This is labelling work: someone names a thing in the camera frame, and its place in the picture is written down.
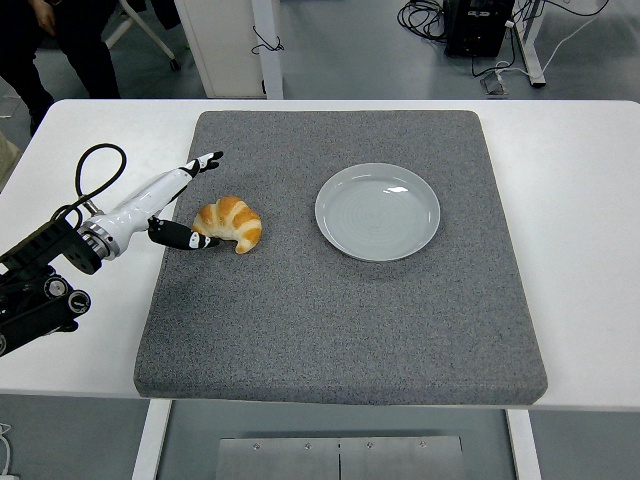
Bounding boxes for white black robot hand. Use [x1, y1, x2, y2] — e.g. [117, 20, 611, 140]
[91, 151, 225, 251]

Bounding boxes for person's hand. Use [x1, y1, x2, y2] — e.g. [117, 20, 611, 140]
[30, 0, 57, 35]

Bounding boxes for golden croissant bread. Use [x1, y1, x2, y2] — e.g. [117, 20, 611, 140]
[191, 195, 263, 255]

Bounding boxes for grey round plate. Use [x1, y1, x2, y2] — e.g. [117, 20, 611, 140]
[314, 162, 442, 263]

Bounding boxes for grey metal plate with screws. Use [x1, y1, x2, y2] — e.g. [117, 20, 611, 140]
[218, 435, 465, 480]

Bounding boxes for person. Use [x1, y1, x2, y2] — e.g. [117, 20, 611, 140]
[0, 0, 121, 136]

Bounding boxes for white chair base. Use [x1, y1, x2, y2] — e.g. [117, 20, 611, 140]
[102, 0, 181, 71]

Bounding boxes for black hanging garment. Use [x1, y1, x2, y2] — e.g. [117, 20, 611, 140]
[149, 0, 182, 30]

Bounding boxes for beige box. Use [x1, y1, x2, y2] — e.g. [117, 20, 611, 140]
[0, 132, 22, 194]

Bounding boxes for white cabinet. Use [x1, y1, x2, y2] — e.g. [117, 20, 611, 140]
[174, 0, 265, 99]

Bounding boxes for grey felt mat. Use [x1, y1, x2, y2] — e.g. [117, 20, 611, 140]
[133, 109, 549, 406]

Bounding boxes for white table leg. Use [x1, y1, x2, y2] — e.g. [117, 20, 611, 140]
[505, 408, 544, 480]
[130, 399, 174, 480]

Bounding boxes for grey floor socket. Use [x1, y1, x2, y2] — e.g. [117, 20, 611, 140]
[480, 69, 510, 96]

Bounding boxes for black computer box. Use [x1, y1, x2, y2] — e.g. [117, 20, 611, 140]
[443, 0, 516, 57]

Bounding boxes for white desk leg with foot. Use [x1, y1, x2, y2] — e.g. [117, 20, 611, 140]
[514, 0, 547, 89]

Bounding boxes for white square post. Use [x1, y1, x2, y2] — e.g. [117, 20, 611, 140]
[252, 0, 285, 100]

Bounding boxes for thin black cable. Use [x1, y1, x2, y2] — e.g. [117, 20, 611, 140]
[251, 24, 285, 55]

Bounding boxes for white cable with plug strip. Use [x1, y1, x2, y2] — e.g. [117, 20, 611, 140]
[0, 422, 21, 480]

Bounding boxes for black cable bundle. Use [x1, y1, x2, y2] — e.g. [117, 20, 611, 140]
[397, 0, 449, 42]

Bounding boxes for thin white cable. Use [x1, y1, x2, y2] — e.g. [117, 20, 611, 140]
[494, 0, 612, 79]

